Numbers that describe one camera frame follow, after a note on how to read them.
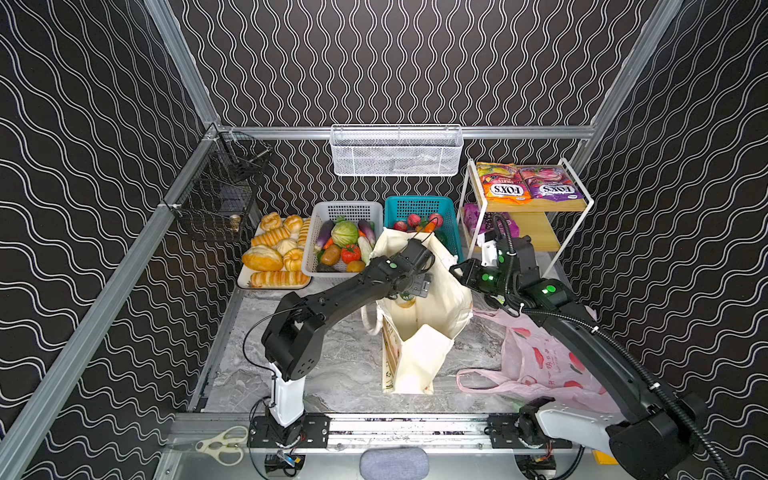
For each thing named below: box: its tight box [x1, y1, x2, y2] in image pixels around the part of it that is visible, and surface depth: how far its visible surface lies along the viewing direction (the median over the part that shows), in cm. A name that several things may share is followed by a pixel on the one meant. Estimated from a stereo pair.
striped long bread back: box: [251, 226, 291, 247], surface depth 114 cm
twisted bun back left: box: [260, 212, 283, 231], surface depth 119 cm
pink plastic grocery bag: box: [456, 310, 620, 413], surface depth 83 cm
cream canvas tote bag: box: [361, 228, 474, 395], surface depth 79 cm
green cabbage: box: [331, 216, 359, 247], surface depth 109 cm
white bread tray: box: [237, 217, 313, 290], surface depth 105 cm
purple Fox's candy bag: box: [518, 165, 584, 202], surface depth 83 cm
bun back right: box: [284, 214, 303, 234], surface depth 118 cm
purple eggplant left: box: [317, 220, 334, 250], surface depth 112 cm
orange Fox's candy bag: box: [476, 162, 533, 205], surface depth 83 cm
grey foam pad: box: [359, 447, 430, 480], surface depth 69 cm
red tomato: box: [341, 244, 361, 264], surface depth 105 cm
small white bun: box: [277, 238, 299, 256], surface depth 112 cm
